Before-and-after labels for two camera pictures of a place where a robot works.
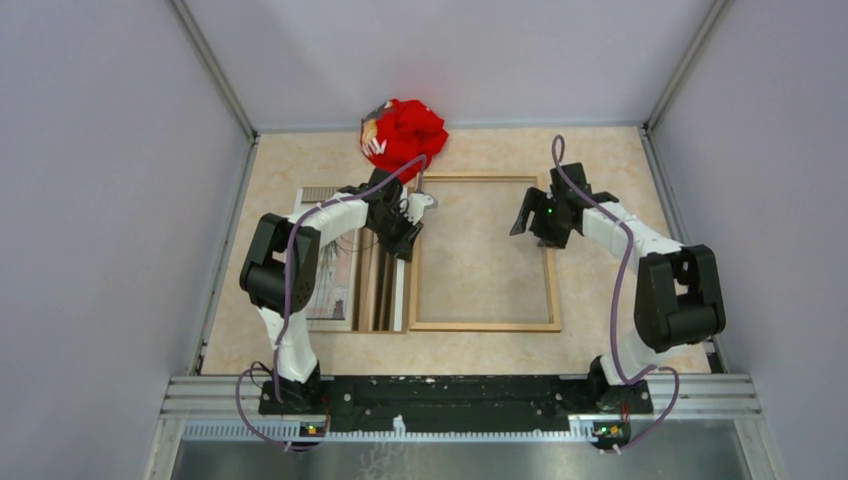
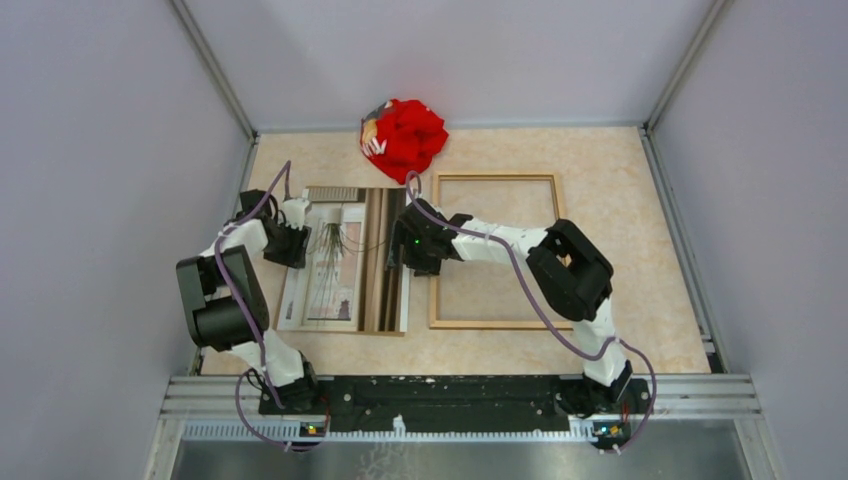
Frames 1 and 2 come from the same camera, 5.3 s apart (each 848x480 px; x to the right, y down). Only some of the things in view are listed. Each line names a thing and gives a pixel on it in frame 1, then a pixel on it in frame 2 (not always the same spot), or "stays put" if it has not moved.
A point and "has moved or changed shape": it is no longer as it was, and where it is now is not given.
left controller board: x=312 y=429 stays put
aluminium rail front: x=683 y=409 stays put
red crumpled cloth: x=411 y=131 stays put
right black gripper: x=533 y=199 -> x=421 y=268
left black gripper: x=394 y=246 -> x=295 y=256
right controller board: x=611 y=432 stays put
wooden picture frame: x=415 y=327 has moved or changed shape
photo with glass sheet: x=364 y=288 stays put
